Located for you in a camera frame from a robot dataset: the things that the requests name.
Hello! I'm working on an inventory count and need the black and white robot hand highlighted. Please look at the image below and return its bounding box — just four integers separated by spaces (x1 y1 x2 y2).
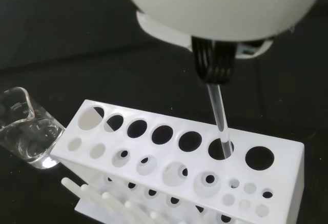
120 0 325 85

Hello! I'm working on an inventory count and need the white test tube rack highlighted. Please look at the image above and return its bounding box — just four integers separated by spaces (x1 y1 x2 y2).
49 98 305 224

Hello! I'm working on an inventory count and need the black bench cloth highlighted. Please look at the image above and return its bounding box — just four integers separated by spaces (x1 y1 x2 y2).
0 0 328 224

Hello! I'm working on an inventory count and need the clear glass beaker with water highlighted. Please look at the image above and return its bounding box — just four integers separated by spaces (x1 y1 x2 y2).
0 86 67 171

